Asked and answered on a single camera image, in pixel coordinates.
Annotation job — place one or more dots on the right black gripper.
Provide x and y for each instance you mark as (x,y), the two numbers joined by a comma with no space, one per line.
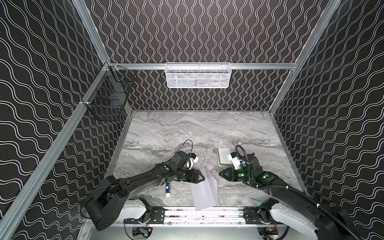
(234,174)

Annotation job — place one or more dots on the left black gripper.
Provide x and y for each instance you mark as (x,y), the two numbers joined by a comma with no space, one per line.
(189,174)

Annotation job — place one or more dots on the white letter with green border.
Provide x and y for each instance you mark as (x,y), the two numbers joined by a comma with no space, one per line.
(224,157)

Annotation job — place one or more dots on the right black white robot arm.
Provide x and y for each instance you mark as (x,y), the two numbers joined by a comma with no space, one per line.
(288,205)

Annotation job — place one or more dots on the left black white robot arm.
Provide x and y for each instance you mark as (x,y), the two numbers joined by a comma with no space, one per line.
(105,203)

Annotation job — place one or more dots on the lavender envelope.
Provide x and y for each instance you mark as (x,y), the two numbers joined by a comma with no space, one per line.
(205,193)

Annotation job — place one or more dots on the blue white glue stick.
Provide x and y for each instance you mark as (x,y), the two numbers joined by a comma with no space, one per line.
(168,189)

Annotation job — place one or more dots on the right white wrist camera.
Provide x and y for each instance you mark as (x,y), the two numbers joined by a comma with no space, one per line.
(236,161)

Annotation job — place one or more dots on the aluminium front rail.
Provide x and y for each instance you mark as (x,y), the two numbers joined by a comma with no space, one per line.
(215,216)

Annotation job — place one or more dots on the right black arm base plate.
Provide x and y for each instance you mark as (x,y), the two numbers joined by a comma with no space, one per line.
(259,216)

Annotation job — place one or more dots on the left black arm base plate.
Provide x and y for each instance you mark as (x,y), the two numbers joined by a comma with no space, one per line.
(155,215)

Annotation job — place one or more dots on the white wire mesh basket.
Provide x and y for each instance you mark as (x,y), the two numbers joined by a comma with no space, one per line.
(195,75)

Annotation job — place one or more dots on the black wire basket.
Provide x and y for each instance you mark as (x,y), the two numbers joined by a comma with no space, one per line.
(108,101)

